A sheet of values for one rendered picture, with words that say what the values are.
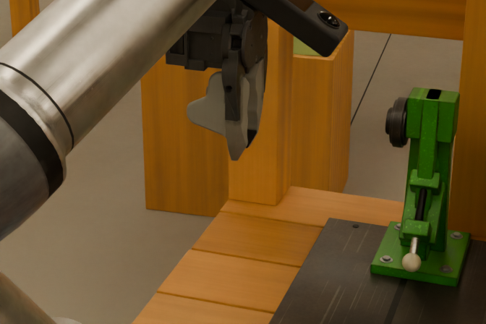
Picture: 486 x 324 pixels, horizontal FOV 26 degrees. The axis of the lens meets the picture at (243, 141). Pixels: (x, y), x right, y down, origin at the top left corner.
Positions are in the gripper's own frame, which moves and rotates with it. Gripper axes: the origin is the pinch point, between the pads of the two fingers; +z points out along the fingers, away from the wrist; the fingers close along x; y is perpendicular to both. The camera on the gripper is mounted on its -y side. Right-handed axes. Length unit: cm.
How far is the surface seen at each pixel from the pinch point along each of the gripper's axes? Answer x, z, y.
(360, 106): -339, 129, 60
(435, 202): -50, 28, -13
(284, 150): -70, 32, 17
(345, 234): -56, 39, 2
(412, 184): -49, 25, -9
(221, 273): -41, 41, 18
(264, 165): -65, 34, 19
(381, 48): -425, 129, 69
